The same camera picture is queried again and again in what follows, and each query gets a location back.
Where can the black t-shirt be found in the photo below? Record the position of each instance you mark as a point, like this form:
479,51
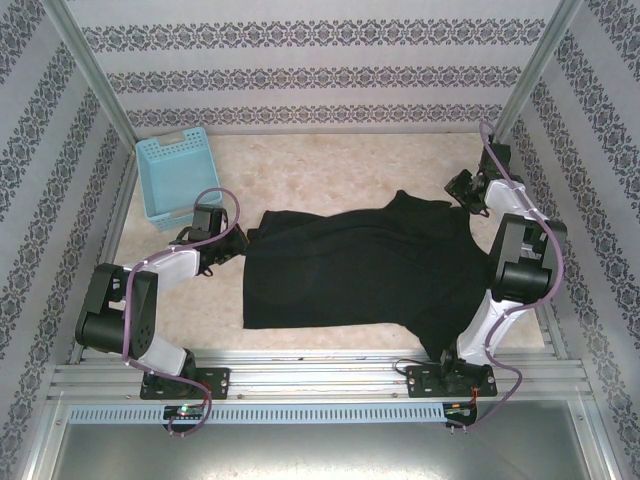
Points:
360,270

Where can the grey metal sheet panel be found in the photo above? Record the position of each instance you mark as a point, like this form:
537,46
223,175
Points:
320,450

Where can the aluminium mounting rail beam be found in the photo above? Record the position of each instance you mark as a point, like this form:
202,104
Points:
320,375

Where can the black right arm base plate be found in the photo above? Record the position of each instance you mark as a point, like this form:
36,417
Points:
417,382

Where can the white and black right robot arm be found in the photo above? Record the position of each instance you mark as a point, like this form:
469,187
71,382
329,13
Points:
522,275

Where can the aluminium rail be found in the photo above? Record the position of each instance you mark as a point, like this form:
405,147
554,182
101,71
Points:
552,335
114,235

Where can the aluminium left frame post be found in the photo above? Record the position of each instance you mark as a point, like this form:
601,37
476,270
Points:
90,70

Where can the aluminium frame post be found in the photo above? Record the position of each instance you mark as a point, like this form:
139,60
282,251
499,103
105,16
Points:
90,70
537,70

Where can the aluminium left side rail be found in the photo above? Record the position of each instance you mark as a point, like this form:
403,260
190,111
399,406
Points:
114,235

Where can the aluminium right frame post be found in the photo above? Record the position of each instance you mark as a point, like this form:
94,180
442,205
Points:
537,70

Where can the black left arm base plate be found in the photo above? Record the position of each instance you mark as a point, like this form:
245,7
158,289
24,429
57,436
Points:
217,382

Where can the light blue plastic basket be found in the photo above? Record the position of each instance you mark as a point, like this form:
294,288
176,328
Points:
177,175

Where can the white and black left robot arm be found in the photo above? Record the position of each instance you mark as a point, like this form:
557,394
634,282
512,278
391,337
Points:
115,310

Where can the aluminium right side rail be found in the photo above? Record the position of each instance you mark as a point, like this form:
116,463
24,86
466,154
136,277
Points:
552,335

